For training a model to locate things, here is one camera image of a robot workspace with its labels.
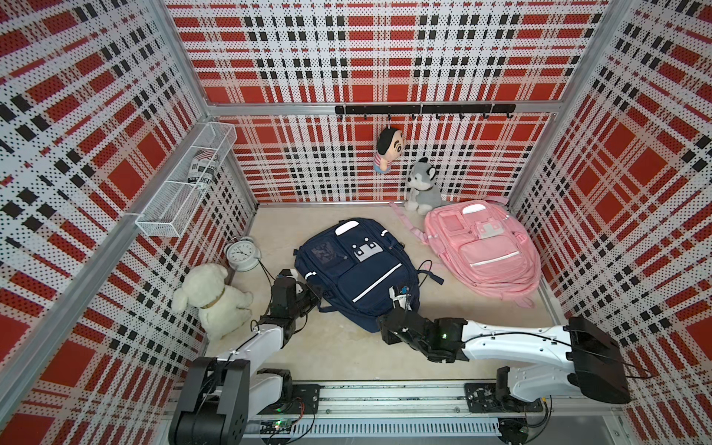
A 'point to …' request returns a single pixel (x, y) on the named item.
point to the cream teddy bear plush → (222, 310)
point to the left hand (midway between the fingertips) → (329, 285)
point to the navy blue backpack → (359, 263)
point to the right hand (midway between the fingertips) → (387, 320)
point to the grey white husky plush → (425, 194)
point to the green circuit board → (275, 427)
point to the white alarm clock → (243, 254)
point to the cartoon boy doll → (389, 146)
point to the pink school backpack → (481, 247)
